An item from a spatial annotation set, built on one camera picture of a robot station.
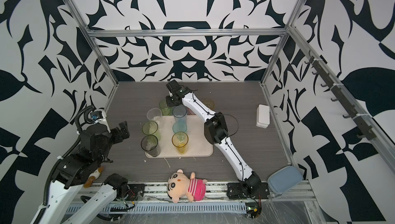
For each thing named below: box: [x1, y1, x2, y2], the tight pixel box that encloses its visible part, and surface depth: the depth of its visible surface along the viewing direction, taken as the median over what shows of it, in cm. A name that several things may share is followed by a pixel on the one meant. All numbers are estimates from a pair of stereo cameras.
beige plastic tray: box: [145, 115, 214, 159], surface depth 89 cm
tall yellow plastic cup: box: [171, 131, 189, 155], surface depth 81 cm
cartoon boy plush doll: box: [166, 169, 208, 204], surface depth 71 cm
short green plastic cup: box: [159, 99, 173, 116], surface depth 98 cm
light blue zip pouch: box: [267, 165, 303, 194], surface depth 79 cm
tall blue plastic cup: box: [172, 104, 188, 129], surface depth 91 cm
